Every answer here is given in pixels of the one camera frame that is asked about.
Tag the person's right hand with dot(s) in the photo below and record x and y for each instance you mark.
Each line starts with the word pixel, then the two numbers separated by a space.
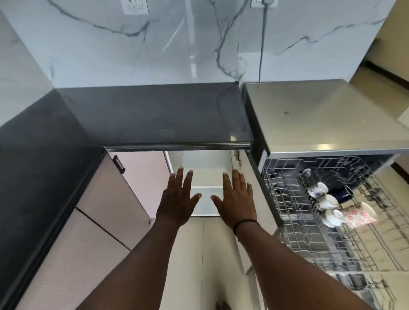
pixel 238 204

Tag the person's left hand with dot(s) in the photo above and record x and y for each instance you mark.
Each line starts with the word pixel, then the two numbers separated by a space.
pixel 177 204

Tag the pink base cabinet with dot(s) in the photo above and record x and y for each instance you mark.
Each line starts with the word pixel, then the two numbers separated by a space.
pixel 105 198

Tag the small white cup top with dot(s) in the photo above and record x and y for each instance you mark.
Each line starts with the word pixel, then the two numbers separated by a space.
pixel 318 190

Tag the small white cup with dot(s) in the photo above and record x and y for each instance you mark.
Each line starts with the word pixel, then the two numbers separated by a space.
pixel 318 190
pixel 334 217
pixel 329 202

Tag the dark blue mug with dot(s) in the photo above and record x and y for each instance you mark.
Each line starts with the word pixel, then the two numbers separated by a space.
pixel 343 194

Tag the white mug red flowers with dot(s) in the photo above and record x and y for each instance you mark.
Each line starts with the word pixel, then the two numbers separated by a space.
pixel 359 215

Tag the silver dishwasher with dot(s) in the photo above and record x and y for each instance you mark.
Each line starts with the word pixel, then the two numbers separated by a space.
pixel 319 111

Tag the person's left forearm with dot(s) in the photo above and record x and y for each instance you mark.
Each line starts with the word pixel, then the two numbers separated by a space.
pixel 134 271

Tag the person's right forearm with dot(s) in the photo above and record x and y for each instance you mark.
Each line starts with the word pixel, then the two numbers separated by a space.
pixel 294 274

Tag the person's left foot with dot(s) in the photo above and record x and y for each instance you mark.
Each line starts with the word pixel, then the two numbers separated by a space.
pixel 223 306

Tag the black wristband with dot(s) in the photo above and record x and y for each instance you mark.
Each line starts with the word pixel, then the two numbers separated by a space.
pixel 246 222

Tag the white wall socket with plug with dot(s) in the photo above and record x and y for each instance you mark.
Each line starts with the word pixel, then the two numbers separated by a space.
pixel 263 2

